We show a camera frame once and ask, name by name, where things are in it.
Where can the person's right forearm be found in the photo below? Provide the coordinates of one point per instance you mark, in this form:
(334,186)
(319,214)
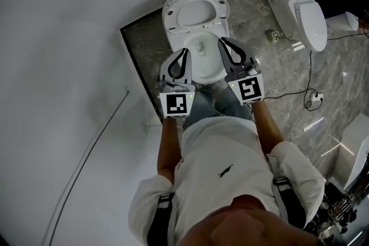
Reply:
(266,126)

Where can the person's white shirt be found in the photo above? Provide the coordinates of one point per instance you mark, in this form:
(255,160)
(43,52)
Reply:
(219,147)

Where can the white power strip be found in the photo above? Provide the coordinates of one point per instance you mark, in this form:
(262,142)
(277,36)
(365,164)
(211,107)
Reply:
(317,97)

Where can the small white wall clip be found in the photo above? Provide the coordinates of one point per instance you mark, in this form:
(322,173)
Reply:
(145,126)

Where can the person's chin and neck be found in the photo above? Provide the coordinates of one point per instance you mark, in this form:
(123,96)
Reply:
(245,224)

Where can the white oval toilet bowl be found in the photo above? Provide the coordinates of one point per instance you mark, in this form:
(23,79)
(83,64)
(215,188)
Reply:
(206,70)

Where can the small grey floor box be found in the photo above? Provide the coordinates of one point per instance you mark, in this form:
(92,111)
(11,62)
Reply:
(272,36)

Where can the person's blue jeans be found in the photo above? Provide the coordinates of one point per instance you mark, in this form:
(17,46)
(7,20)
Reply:
(207,106)

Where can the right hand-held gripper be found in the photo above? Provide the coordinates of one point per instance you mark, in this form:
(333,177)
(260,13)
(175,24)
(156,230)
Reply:
(249,89)

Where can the person's left forearm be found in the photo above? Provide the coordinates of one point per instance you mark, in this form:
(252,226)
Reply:
(170,149)

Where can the white low toilet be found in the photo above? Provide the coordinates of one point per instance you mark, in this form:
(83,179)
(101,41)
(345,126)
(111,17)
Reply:
(346,21)

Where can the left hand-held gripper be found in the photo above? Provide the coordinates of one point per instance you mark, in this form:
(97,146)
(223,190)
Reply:
(176,103)

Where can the white toilet with tank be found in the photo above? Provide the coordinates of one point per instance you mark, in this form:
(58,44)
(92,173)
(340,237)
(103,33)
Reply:
(311,23)

